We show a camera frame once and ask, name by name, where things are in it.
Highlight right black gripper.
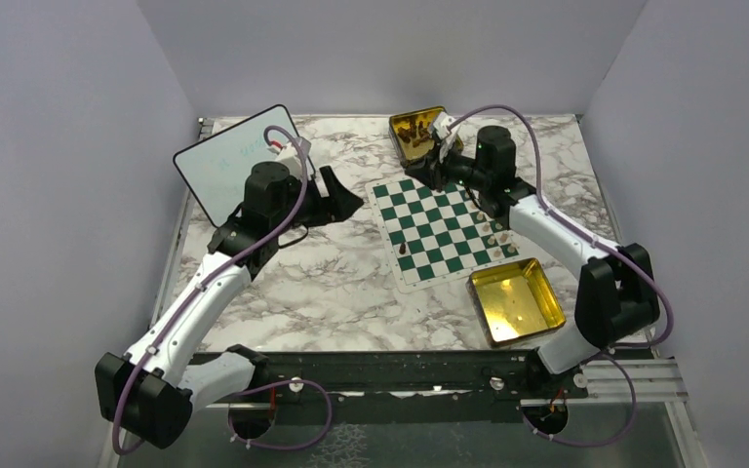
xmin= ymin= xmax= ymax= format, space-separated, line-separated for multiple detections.
xmin=404 ymin=138 xmax=490 ymax=194

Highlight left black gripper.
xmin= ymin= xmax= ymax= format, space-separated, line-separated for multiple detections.
xmin=272 ymin=166 xmax=365 ymax=235

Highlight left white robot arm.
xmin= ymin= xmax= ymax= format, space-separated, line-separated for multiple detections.
xmin=95 ymin=162 xmax=364 ymax=449

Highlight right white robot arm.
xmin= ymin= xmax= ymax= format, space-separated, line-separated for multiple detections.
xmin=406 ymin=126 xmax=660 ymax=397

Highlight tin with dark pieces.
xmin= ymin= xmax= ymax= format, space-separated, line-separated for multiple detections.
xmin=388 ymin=105 xmax=446 ymax=173

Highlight dark pieces in tin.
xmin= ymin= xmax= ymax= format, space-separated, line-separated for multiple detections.
xmin=396 ymin=119 xmax=431 ymax=147

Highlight green white chess board mat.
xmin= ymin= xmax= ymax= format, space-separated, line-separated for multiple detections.
xmin=366 ymin=176 xmax=522 ymax=293

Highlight white chess pieces group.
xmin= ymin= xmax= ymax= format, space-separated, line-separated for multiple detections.
xmin=472 ymin=212 xmax=518 ymax=258

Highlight small whiteboard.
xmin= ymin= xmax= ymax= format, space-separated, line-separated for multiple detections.
xmin=174 ymin=104 xmax=304 ymax=227

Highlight empty gold tin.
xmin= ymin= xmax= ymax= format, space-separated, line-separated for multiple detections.
xmin=466 ymin=257 xmax=567 ymax=348

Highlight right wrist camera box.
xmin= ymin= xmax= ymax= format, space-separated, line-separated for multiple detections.
xmin=429 ymin=110 xmax=460 ymax=144

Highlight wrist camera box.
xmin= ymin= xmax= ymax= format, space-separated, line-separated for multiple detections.
xmin=429 ymin=110 xmax=460 ymax=144
xmin=274 ymin=136 xmax=311 ymax=178

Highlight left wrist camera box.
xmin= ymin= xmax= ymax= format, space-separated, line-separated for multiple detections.
xmin=274 ymin=136 xmax=311 ymax=178

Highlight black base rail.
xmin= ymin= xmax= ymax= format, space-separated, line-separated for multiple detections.
xmin=218 ymin=350 xmax=588 ymax=425

